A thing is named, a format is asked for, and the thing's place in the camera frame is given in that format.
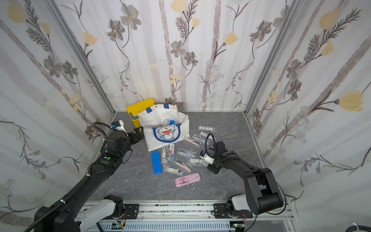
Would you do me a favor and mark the clear long compass case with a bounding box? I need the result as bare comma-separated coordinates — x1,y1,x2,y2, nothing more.
202,159,210,167

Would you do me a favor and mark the white canvas cartoon tote bag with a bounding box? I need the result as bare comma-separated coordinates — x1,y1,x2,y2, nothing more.
138,103,189,151

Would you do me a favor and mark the blue compass case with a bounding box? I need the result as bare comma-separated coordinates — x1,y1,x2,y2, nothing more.
151,151,162,175

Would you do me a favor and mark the clear case with red label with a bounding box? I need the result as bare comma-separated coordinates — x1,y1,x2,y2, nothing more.
168,144,175,160

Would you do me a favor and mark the pink compass set case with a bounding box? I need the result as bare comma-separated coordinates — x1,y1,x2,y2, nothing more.
175,173,201,188

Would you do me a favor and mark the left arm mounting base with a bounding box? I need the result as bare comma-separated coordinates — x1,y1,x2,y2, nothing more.
103,195,139,220

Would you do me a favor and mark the right arm mounting base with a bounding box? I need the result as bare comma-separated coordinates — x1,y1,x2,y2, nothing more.
211,202,254,219

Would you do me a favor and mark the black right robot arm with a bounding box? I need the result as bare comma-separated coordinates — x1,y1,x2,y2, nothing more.
200,133,287,215

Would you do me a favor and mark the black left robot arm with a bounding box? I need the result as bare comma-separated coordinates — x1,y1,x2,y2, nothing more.
26,125,145,232

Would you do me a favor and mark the clear case with pink compass centre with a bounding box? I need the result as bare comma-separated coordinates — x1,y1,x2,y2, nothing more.
174,158,193,173

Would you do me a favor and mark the yellow plastic lidded box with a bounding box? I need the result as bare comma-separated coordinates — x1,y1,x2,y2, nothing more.
126,98,155,128

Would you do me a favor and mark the clear case small lower centre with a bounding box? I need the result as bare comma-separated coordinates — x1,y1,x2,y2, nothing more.
163,165,185,176

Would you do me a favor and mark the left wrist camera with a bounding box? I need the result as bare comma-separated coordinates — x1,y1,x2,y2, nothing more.
111,120,127,133

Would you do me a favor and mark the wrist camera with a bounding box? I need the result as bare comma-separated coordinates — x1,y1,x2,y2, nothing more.
200,150,214,165
111,120,127,133

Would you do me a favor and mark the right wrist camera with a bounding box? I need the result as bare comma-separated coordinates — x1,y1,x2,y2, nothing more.
200,150,214,165

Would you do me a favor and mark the aluminium front rail frame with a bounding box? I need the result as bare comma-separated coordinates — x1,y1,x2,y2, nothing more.
80,200,299,232

